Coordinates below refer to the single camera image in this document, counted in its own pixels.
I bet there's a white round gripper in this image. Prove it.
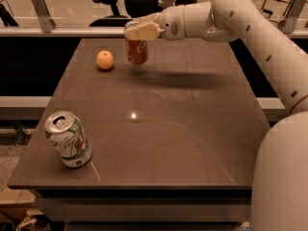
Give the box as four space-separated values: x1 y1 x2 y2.
124 6 185 40

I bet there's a red coke can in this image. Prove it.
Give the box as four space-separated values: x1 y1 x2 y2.
124 20 147 64

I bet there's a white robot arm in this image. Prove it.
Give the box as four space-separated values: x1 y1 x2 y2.
124 0 308 231

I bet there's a white green 7up can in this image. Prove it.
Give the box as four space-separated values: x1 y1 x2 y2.
44 111 92 167

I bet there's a black office chair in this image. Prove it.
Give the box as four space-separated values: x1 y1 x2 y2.
90 0 197 27

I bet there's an orange fruit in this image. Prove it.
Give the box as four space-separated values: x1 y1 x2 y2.
96 50 115 70

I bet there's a wooden stool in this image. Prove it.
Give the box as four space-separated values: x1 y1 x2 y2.
261 0 293 25

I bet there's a grey table drawer base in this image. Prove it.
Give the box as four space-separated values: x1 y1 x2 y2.
35 190 251 227

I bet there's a cardboard box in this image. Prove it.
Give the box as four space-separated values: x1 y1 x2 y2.
0 187 39 231

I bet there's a left metal railing bracket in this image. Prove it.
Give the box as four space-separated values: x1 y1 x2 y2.
31 0 56 33

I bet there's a right metal railing bracket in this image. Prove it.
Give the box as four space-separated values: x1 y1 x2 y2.
278 0 307 34

